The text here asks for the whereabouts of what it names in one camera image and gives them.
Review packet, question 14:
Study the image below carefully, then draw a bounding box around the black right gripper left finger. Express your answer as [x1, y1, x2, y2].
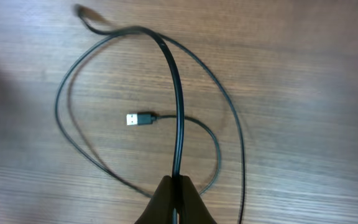
[135, 175, 174, 224]

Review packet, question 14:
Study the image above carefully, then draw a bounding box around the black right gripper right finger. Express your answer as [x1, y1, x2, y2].
[177, 175, 217, 224]

